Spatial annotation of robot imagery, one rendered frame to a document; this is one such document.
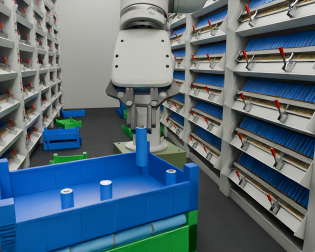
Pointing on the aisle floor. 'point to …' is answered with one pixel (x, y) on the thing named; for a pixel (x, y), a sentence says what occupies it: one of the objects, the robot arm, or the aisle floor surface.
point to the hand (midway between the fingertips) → (141, 120)
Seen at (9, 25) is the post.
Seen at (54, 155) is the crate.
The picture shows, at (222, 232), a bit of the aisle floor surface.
